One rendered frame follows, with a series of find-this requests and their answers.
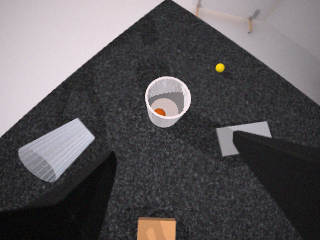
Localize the orange ball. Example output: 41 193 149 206
154 108 166 116

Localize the white ribbed cup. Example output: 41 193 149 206
18 118 96 182

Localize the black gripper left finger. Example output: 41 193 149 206
0 151 117 240

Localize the white mug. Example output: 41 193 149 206
145 76 191 128

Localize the yellow ball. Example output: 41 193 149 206
215 63 225 72

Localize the grey flat rectangular plate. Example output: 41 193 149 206
215 121 272 156

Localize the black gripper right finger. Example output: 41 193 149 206
233 130 320 240

